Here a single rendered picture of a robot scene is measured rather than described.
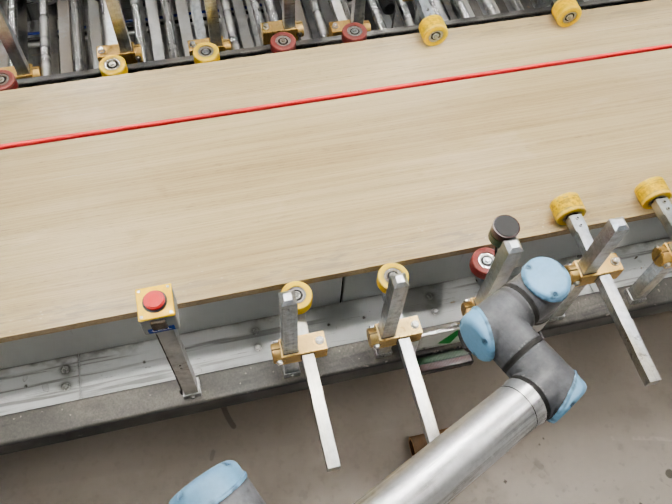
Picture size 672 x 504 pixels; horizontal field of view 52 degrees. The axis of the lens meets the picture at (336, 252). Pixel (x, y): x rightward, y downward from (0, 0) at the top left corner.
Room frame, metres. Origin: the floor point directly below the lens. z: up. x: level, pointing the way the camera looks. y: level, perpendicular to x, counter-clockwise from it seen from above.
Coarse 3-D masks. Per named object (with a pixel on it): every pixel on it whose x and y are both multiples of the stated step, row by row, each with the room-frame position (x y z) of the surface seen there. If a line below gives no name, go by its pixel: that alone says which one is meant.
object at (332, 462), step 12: (300, 324) 0.70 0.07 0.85; (312, 360) 0.61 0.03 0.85; (312, 372) 0.58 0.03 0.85; (312, 384) 0.55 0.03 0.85; (312, 396) 0.52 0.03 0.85; (324, 408) 0.50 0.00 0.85; (324, 420) 0.47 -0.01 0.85; (324, 432) 0.44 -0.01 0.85; (324, 444) 0.41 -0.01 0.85; (324, 456) 0.39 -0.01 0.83; (336, 456) 0.39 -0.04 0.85; (336, 468) 0.36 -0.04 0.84
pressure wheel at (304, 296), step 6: (294, 282) 0.79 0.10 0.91; (300, 282) 0.79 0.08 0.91; (282, 288) 0.77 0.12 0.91; (288, 288) 0.77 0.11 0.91; (294, 288) 0.77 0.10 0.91; (300, 288) 0.78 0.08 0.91; (306, 288) 0.78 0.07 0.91; (300, 294) 0.76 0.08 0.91; (306, 294) 0.76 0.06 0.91; (312, 294) 0.76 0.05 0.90; (300, 300) 0.74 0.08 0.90; (306, 300) 0.74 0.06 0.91; (300, 306) 0.72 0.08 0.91; (306, 306) 0.73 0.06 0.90; (300, 312) 0.72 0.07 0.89
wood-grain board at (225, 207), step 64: (192, 64) 1.50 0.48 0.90; (256, 64) 1.52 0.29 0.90; (320, 64) 1.55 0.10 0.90; (384, 64) 1.57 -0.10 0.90; (448, 64) 1.59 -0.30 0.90; (512, 64) 1.61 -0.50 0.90; (576, 64) 1.64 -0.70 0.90; (640, 64) 1.66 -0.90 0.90; (0, 128) 1.20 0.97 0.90; (64, 128) 1.22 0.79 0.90; (192, 128) 1.26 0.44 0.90; (256, 128) 1.28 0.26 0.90; (320, 128) 1.29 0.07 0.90; (384, 128) 1.31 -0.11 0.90; (448, 128) 1.34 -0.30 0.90; (512, 128) 1.36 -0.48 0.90; (576, 128) 1.38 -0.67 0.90; (640, 128) 1.40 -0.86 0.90; (0, 192) 0.99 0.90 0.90; (64, 192) 1.00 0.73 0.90; (128, 192) 1.02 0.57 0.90; (192, 192) 1.04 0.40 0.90; (256, 192) 1.05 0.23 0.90; (320, 192) 1.07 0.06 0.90; (384, 192) 1.09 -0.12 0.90; (448, 192) 1.11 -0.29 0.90; (512, 192) 1.13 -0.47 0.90; (576, 192) 1.14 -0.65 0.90; (0, 256) 0.80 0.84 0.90; (64, 256) 0.81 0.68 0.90; (128, 256) 0.83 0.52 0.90; (192, 256) 0.84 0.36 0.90; (256, 256) 0.86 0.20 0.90; (320, 256) 0.87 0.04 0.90; (384, 256) 0.89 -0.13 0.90; (448, 256) 0.92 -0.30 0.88; (0, 320) 0.63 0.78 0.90; (64, 320) 0.64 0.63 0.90
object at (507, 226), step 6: (504, 216) 0.86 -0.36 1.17; (498, 222) 0.84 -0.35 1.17; (504, 222) 0.84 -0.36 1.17; (510, 222) 0.85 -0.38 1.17; (516, 222) 0.85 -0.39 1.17; (498, 228) 0.83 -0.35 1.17; (504, 228) 0.83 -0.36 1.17; (510, 228) 0.83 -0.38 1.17; (516, 228) 0.83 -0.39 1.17; (504, 234) 0.81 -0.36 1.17; (510, 234) 0.81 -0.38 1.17
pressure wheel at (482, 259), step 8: (480, 248) 0.93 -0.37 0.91; (488, 248) 0.94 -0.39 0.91; (472, 256) 0.91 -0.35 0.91; (480, 256) 0.91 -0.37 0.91; (488, 256) 0.91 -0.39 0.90; (472, 264) 0.89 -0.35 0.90; (480, 264) 0.89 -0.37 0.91; (488, 264) 0.89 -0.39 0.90; (472, 272) 0.88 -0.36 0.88; (480, 272) 0.86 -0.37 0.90
